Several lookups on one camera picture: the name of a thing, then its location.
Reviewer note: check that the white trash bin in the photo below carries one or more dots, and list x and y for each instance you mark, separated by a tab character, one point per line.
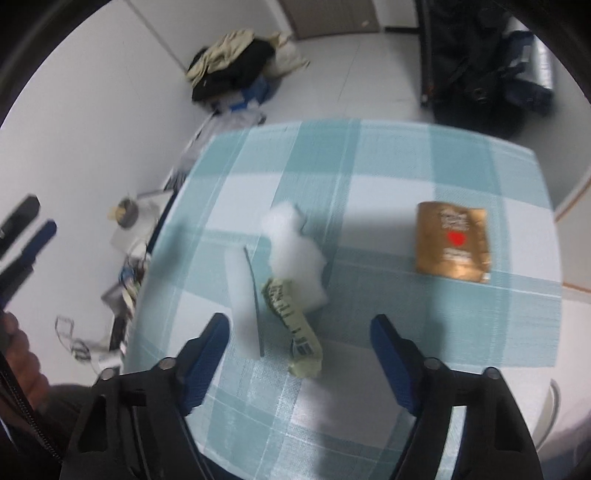
557	401

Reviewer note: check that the brown door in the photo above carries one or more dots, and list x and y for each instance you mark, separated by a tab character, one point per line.
332	18

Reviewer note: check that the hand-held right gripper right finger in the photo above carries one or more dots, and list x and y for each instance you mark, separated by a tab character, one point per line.
395	364

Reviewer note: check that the black garment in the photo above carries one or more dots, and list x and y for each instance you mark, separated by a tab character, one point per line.
240	69

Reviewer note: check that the white card dark edge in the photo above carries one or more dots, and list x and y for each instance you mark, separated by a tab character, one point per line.
242	295

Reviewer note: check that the teal checked tablecloth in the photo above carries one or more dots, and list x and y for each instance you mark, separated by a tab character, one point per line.
392	323

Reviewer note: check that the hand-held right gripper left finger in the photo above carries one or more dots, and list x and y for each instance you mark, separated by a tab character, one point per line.
205	364

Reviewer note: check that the golden brown snack packet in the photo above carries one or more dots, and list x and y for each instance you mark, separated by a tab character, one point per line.
452	258

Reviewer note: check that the black backpack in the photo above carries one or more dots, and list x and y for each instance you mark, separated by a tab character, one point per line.
466	60

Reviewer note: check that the black stand pole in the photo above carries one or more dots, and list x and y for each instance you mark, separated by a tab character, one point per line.
425	60

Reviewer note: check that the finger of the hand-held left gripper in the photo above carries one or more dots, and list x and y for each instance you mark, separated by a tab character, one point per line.
41	237
23	214

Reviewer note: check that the grey tape roll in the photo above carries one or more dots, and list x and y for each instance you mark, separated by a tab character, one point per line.
125	212

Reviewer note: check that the beige garment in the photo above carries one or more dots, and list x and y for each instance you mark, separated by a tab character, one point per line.
221	53

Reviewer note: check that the yellow-green paper wrapper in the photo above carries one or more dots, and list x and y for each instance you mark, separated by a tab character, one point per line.
295	323

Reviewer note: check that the white crumpled tissue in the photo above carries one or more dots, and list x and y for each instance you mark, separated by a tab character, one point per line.
295	249

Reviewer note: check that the person's left hand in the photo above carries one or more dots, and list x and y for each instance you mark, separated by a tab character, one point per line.
23	360

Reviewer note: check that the large white cabinet door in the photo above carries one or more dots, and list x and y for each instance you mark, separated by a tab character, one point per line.
579	249

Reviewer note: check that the clear plastic bag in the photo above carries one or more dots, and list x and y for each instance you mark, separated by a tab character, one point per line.
235	117

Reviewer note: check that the white paper sheet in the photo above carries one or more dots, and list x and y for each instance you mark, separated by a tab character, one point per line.
138	230

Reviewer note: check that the cream cloth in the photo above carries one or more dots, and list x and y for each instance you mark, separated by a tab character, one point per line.
288	55

